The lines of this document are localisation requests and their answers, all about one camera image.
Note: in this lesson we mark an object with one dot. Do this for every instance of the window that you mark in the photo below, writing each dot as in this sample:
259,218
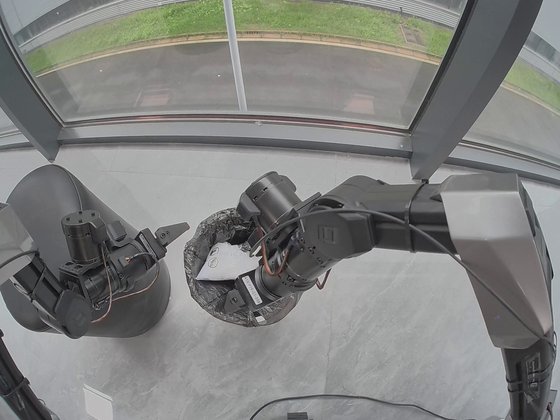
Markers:
306,81

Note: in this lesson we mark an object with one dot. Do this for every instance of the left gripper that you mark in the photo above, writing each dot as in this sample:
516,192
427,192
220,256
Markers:
120,269

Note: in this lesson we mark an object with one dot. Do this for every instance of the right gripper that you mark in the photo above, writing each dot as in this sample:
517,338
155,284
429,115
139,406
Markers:
286,274

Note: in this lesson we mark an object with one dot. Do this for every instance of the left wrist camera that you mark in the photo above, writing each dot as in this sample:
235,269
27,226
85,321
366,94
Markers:
117,233

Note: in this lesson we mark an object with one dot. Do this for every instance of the black plastic bag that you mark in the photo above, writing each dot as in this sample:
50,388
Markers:
203,293

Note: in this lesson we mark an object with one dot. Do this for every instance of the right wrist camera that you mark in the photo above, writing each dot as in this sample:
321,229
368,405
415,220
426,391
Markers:
247,206

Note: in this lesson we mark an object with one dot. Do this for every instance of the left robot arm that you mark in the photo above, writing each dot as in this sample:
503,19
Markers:
81,239

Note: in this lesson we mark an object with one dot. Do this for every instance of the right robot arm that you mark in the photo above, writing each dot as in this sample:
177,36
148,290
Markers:
481,225

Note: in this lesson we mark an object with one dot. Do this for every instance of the white printed packet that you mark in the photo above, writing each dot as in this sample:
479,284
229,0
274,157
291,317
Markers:
223,260

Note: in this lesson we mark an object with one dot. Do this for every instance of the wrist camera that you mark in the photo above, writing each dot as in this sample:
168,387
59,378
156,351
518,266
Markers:
247,206
117,233

